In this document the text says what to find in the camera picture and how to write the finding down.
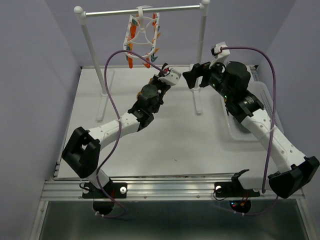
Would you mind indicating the orange clothes peg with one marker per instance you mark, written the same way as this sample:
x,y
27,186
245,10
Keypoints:
x,y
133,29
147,62

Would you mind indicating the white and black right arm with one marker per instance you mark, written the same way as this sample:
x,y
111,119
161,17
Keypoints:
x,y
294,168

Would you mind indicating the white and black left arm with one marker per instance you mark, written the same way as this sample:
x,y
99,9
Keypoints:
x,y
82,151

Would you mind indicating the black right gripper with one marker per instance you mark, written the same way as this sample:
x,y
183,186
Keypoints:
x,y
199,70

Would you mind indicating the white clip hanger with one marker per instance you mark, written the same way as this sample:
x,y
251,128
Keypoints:
x,y
147,32

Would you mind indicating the aluminium mounting rail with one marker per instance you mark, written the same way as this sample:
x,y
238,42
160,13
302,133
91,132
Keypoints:
x,y
136,189

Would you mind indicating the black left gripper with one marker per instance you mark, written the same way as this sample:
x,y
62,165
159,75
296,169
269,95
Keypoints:
x,y
155,80

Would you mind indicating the white plastic basket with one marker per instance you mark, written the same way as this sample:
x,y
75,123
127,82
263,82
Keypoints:
x,y
236,131

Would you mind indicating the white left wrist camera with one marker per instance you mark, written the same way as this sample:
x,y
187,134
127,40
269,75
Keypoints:
x,y
171,76

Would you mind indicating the teal clothes peg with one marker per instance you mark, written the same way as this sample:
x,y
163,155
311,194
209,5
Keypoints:
x,y
153,57
128,47

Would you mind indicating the orange clothes peg right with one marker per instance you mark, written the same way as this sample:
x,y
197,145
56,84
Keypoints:
x,y
147,62

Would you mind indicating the teal clothes peg right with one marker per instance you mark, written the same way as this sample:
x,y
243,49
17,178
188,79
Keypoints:
x,y
153,57

